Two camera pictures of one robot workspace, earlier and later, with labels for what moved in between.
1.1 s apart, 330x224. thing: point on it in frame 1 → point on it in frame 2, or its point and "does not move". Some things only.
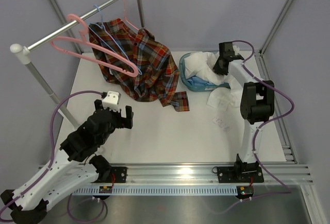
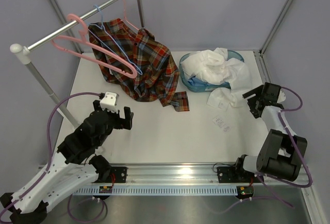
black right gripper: [217, 69] → [250, 103]
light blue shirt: [195, 81] does not move
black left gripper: [124, 122] does not move
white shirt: [201, 65] does not move
